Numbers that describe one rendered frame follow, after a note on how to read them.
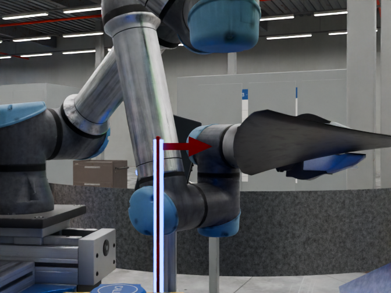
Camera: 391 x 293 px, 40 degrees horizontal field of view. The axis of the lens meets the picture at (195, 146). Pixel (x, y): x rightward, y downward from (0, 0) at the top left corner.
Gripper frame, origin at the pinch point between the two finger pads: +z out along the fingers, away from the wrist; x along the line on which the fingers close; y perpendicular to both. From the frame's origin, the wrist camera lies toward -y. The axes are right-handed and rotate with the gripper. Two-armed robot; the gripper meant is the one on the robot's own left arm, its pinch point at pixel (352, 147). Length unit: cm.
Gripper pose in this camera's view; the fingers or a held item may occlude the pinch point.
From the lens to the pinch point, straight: 72.4
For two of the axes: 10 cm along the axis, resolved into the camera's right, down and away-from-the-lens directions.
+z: 6.0, 0.2, -8.0
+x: -0.9, 9.9, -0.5
